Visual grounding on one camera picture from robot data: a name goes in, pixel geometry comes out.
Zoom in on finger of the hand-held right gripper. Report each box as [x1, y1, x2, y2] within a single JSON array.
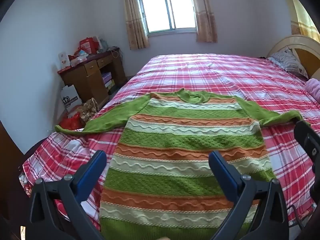
[[294, 120, 320, 173]]

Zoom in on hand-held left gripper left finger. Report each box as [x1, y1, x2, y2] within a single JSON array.
[[25, 150, 108, 240]]

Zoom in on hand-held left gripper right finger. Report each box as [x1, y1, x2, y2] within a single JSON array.
[[208, 151, 290, 240]]

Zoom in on green orange striped knit sweater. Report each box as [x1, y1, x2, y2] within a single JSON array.
[[54, 89, 310, 240]]

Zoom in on red plastic bag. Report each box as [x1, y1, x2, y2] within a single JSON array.
[[59, 112, 83, 130]]

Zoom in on pink blanket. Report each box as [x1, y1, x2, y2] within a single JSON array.
[[305, 79, 320, 103]]

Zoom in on brown patterned bag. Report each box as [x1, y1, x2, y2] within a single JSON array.
[[79, 97, 100, 123]]

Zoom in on white paper bag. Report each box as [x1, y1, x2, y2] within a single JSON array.
[[60, 85, 83, 113]]

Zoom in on striped pillow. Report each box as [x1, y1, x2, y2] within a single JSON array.
[[271, 49, 309, 79]]

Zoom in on stack of boxes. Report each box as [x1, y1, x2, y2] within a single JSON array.
[[101, 72, 115, 88]]

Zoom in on brown wooden desk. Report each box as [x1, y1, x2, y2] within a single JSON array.
[[57, 47, 127, 105]]

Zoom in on brown wooden door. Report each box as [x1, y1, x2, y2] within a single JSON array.
[[0, 122, 25, 205]]

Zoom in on cream wooden headboard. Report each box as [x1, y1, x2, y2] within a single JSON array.
[[266, 34, 320, 80]]

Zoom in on bed with red plaid sheet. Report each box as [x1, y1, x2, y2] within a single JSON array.
[[22, 53, 320, 233]]

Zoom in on white printed box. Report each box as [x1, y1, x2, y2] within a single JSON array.
[[58, 52, 70, 68]]

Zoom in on red gift bag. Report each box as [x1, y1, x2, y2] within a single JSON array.
[[79, 37, 98, 54]]

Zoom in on yellow curtain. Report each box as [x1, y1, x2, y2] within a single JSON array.
[[282, 0, 320, 43]]

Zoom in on beige patterned curtain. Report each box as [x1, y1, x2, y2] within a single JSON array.
[[121, 0, 150, 50], [190, 0, 218, 43]]

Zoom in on window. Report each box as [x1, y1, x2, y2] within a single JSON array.
[[137, 0, 197, 34]]

